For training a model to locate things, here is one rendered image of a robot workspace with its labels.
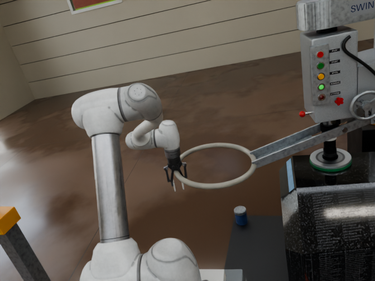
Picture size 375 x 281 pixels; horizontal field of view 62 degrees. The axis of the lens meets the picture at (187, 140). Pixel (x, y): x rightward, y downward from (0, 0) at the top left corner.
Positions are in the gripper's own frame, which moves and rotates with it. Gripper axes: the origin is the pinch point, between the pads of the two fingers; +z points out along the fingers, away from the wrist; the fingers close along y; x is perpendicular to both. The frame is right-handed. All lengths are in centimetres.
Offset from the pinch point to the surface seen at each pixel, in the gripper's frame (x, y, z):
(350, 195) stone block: -44, 80, -2
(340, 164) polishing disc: -26, 86, -9
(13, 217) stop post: -18, -84, -15
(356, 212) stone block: -50, 80, 4
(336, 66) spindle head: -26, 79, -63
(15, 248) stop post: -23, -87, 0
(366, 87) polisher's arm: -29, 94, -51
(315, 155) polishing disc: -12, 80, -8
